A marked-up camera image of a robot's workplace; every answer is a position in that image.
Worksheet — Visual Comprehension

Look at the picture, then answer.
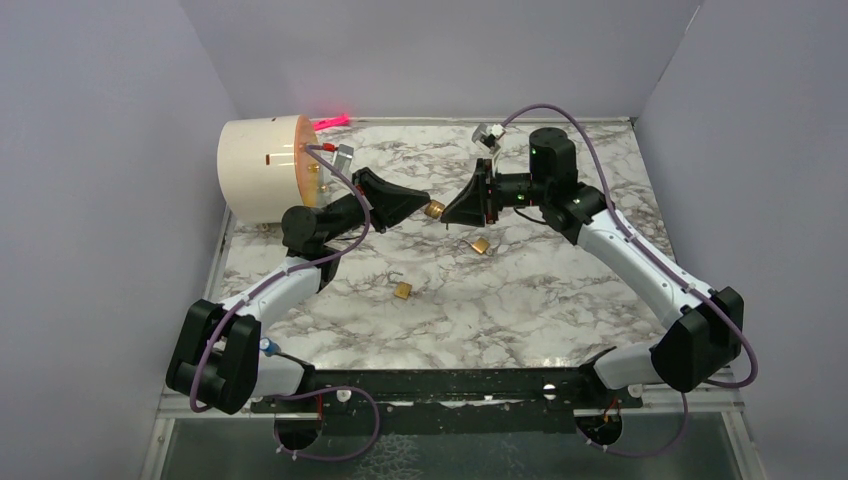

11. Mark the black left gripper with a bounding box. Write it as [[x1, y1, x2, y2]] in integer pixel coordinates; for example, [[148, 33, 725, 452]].
[[322, 166, 431, 244]]

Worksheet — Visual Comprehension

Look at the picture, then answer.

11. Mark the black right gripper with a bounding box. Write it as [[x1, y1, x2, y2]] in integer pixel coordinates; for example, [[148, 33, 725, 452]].
[[441, 159, 550, 228]]

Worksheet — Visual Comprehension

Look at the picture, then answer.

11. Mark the brass padlock with key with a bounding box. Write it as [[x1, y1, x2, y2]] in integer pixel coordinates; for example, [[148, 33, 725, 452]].
[[459, 237, 493, 256]]

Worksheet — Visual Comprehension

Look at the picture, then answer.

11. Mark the brass padlock long shackle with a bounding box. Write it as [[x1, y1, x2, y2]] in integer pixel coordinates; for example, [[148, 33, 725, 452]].
[[424, 200, 445, 220]]

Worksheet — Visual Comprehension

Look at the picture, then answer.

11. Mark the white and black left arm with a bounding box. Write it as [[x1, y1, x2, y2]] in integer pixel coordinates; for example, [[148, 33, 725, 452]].
[[166, 168, 431, 414]]

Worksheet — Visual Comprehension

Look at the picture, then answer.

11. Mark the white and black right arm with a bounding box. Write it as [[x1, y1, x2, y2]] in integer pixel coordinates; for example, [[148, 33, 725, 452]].
[[440, 124, 744, 407]]

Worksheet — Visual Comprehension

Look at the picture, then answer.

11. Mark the pink marker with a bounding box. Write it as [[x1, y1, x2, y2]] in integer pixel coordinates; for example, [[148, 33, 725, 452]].
[[312, 114, 350, 131]]

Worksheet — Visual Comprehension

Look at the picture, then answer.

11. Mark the small brass padlock centre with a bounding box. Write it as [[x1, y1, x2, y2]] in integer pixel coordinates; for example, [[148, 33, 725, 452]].
[[386, 271, 412, 300]]

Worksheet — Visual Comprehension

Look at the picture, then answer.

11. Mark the cream cylindrical container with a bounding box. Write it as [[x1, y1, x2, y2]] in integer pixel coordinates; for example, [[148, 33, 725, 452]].
[[217, 115, 326, 225]]

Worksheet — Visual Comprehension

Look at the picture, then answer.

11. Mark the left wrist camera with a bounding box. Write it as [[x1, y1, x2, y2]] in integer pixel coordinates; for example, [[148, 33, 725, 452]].
[[333, 144, 355, 177]]

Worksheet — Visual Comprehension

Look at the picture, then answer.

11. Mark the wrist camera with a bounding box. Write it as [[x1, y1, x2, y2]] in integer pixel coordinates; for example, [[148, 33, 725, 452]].
[[472, 123, 505, 153], [333, 144, 355, 177]]

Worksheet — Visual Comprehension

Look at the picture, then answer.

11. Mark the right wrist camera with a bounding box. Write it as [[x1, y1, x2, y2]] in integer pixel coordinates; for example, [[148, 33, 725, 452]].
[[472, 123, 505, 153]]

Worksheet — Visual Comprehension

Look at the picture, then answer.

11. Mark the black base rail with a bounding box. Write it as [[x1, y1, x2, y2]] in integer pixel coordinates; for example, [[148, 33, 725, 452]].
[[249, 367, 643, 436]]

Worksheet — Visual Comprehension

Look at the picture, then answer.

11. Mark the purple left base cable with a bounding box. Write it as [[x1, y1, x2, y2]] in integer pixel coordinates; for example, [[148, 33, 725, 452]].
[[273, 386, 383, 464]]

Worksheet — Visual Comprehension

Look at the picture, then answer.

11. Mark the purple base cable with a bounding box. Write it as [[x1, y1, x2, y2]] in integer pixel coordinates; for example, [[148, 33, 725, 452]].
[[273, 386, 383, 464], [574, 390, 690, 460]]

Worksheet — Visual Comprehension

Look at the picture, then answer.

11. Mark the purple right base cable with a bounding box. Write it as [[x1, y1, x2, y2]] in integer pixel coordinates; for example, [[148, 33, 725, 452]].
[[574, 390, 690, 460]]

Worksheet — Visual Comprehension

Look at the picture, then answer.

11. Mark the aluminium frame rail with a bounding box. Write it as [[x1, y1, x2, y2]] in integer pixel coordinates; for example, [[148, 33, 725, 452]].
[[686, 383, 746, 413]]

